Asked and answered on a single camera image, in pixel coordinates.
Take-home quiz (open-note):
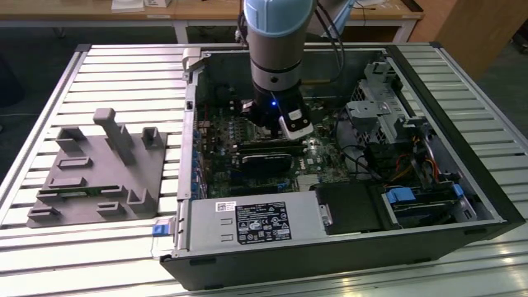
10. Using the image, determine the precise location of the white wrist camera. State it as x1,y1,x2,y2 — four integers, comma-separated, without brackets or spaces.
279,106,315,142

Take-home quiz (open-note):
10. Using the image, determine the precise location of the blue disk carrier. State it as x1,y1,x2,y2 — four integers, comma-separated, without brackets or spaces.
385,185,419,205

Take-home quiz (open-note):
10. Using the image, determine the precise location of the grey parts rack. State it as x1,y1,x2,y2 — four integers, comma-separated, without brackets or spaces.
25,107,169,229

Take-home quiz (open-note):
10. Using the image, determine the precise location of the black plastic shroud box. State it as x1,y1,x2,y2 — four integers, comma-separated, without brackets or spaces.
313,181,401,235

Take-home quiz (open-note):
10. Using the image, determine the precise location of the black internal cable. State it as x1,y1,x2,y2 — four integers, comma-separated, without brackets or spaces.
341,145,384,181

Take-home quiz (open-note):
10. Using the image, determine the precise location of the wooden desk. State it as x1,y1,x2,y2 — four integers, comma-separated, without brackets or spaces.
0,0,425,44

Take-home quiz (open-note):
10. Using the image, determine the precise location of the small silver heatsink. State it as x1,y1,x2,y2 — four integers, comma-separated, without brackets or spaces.
296,174,321,187

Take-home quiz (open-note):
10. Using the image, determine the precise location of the green motherboard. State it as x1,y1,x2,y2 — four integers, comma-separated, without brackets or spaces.
193,101,364,199

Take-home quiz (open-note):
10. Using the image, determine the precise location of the green RAM stick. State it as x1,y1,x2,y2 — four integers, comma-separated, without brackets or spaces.
51,187,104,197

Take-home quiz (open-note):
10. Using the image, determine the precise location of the orange yellow wire bundle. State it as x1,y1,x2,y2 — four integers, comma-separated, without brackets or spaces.
389,154,439,184

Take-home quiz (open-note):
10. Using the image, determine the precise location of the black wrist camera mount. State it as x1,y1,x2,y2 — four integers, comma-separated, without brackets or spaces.
240,98,256,118

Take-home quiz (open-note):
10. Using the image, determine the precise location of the black RAM stick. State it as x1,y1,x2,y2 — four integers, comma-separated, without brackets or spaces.
237,145,303,156
237,140,301,149

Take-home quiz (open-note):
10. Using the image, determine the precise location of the grey power supply unit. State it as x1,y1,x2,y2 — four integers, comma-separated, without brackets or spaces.
187,191,325,249

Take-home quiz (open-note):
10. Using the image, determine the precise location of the black graphics card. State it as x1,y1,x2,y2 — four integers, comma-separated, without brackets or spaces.
241,153,295,178

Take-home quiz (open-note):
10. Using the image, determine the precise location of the grey metal drive cage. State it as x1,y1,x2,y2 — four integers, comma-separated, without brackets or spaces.
345,60,413,146

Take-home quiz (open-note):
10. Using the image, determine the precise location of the blue tab on case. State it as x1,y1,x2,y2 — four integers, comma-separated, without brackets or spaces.
151,218,171,238

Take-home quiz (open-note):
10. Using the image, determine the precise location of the white box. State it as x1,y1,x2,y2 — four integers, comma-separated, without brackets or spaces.
111,0,145,13

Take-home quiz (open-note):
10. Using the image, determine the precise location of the black open PC case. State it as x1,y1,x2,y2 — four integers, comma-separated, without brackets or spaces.
159,43,527,291

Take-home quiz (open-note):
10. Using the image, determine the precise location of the wooden cabinet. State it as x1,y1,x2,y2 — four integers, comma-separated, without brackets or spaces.
412,0,528,81

